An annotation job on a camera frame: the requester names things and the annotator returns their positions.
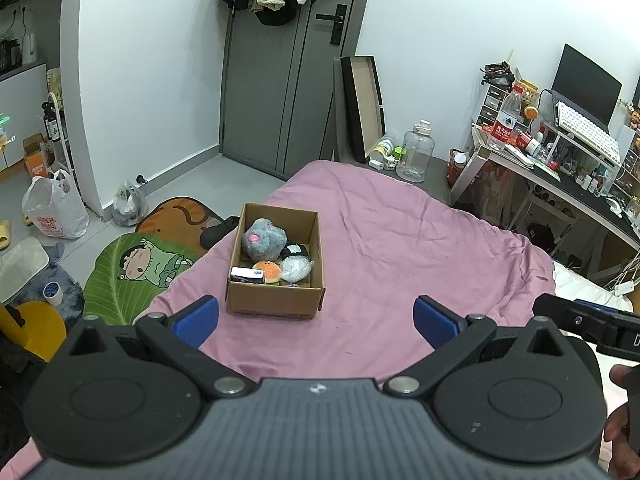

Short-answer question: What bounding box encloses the red bag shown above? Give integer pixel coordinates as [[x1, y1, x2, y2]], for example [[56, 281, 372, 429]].
[[446, 148, 471, 187]]

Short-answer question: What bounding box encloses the green leaf cartoon rug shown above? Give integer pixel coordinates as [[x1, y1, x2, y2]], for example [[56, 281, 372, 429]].
[[82, 232, 196, 326]]

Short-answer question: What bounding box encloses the white frame desk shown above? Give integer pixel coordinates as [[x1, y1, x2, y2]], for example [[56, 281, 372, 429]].
[[449, 125, 640, 281]]

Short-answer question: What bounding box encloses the white floor cushion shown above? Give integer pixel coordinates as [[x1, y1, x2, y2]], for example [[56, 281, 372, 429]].
[[0, 236, 51, 303]]

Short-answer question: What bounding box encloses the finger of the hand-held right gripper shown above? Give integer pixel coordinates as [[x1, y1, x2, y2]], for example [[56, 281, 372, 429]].
[[532, 292, 621, 346]]

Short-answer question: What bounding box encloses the yellow stool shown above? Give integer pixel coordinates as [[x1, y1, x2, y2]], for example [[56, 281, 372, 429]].
[[0, 301, 67, 363]]

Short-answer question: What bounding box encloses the brown cardboard box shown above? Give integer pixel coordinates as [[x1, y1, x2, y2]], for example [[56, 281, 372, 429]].
[[226, 202, 326, 320]]

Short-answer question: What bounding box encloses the flat leaning cardboard box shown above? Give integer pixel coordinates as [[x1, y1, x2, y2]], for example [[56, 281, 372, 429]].
[[334, 55, 387, 163]]

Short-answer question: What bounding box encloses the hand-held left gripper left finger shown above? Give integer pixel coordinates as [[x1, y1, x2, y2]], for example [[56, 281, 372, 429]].
[[65, 295, 258, 400]]

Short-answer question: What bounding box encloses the white desk riser shelf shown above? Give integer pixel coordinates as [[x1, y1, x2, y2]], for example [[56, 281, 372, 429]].
[[542, 120, 623, 196]]

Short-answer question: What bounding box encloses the person's right hand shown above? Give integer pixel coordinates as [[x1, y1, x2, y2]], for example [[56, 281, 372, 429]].
[[602, 364, 640, 480]]

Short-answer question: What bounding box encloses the small drawer organizer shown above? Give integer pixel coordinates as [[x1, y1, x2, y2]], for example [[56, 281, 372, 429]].
[[475, 82, 516, 131]]

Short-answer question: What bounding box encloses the red white bottle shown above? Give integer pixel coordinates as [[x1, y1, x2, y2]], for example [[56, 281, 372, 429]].
[[517, 130, 543, 156]]

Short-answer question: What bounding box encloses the plastic water bottle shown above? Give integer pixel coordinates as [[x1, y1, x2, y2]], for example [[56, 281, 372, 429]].
[[487, 85, 525, 152]]

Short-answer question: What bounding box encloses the black box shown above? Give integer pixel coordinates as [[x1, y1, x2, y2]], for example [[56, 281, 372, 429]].
[[527, 222, 556, 256]]

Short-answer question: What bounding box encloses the laptop with white keyboard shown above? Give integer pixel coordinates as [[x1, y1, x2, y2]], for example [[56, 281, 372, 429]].
[[551, 43, 623, 133]]

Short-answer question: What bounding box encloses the white yellow can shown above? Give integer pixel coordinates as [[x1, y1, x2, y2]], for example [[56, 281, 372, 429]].
[[370, 136, 396, 160]]

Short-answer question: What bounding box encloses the white keyboard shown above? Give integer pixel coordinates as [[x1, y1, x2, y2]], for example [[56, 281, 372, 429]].
[[555, 101, 622, 167]]

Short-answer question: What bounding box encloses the orange box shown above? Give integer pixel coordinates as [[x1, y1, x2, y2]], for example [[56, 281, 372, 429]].
[[25, 152, 51, 178]]

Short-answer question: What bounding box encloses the blue tissue packet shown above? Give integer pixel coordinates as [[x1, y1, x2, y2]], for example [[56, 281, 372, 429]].
[[230, 267, 265, 285]]

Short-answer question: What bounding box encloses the dark cloth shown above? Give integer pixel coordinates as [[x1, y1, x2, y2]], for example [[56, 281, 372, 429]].
[[0, 332, 51, 466]]

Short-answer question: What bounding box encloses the grey plush ball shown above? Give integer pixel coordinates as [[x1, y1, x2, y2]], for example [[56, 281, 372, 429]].
[[242, 218, 287, 262]]

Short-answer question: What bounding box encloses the grey door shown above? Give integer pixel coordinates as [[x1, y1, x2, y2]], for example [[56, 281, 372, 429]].
[[220, 0, 376, 181]]

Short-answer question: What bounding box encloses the white cabinet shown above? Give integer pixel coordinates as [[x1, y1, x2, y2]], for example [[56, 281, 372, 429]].
[[0, 62, 48, 181]]

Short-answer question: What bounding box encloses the small clear plastic bag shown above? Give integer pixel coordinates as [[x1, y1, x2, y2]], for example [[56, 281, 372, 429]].
[[111, 180, 150, 227]]

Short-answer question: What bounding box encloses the hamburger plush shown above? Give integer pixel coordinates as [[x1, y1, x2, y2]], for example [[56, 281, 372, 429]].
[[251, 261, 282, 286]]

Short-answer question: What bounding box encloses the black pouch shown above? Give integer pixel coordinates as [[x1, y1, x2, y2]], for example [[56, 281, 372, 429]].
[[200, 215, 241, 248]]

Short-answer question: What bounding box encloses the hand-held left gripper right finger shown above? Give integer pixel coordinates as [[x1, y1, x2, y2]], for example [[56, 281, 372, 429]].
[[383, 295, 568, 397]]

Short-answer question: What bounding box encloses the white bundle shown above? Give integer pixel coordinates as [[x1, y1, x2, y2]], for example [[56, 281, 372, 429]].
[[279, 256, 313, 283]]

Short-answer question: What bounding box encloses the black door lock handle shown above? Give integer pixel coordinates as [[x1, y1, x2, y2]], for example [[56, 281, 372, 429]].
[[316, 4, 348, 46]]

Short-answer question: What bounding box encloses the large clear water jug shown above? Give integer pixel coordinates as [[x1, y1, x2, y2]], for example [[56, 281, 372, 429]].
[[396, 120, 436, 183]]

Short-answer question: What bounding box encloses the dark clutter pile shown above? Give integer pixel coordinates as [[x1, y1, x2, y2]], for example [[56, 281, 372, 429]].
[[481, 61, 516, 86]]

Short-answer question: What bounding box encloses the white plastic shopping bag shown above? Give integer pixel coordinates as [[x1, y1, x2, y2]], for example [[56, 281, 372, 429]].
[[21, 169, 90, 240]]

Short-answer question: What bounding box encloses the white bedding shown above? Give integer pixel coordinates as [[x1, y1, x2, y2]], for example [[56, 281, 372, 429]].
[[550, 260, 633, 311]]

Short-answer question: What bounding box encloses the pink bed sheet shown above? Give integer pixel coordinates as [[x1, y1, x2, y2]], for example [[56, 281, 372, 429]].
[[0, 160, 608, 471]]

